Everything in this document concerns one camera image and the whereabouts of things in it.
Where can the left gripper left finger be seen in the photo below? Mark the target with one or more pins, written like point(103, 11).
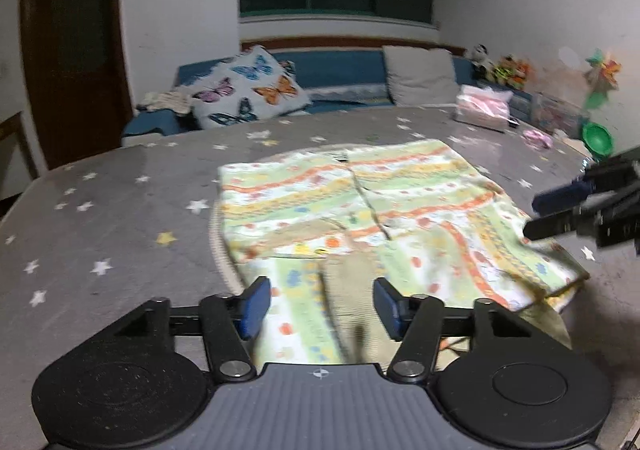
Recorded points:
point(227, 324)

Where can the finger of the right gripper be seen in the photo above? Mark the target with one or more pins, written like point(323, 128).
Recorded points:
point(556, 224)
point(562, 198)

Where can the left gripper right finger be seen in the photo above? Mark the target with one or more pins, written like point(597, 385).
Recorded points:
point(416, 323)

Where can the colourful patterned child's garment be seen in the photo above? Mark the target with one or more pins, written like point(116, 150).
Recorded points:
point(323, 225)

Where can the green plastic bowl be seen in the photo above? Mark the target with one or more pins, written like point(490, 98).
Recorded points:
point(598, 141)

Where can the clear toy storage box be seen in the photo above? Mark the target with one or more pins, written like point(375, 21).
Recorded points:
point(551, 114)

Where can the pink tissue pack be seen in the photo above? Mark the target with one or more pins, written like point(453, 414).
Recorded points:
point(484, 107)

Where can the colourful pinwheel toy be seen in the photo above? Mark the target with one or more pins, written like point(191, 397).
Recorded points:
point(600, 78)

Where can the yellow orange plush toys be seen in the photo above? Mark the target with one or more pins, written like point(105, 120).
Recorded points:
point(511, 72)

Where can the panda plush toy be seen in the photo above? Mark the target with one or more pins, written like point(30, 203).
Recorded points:
point(482, 66)

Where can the grey star-patterned table cover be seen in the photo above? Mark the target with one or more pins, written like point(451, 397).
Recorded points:
point(105, 261)

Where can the grey plain cushion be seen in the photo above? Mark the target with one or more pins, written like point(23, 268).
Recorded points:
point(418, 77)

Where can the cream cloth on sofa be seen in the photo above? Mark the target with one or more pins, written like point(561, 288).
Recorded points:
point(174, 101)

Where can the blue sofa bench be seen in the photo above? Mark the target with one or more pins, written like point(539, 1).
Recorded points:
point(333, 79)

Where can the butterfly print pillow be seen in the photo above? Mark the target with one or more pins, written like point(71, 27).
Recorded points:
point(252, 86)

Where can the wooden side table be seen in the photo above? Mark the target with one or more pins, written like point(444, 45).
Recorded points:
point(18, 167)

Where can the dark wooden door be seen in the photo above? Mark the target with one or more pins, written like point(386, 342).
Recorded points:
point(75, 75)

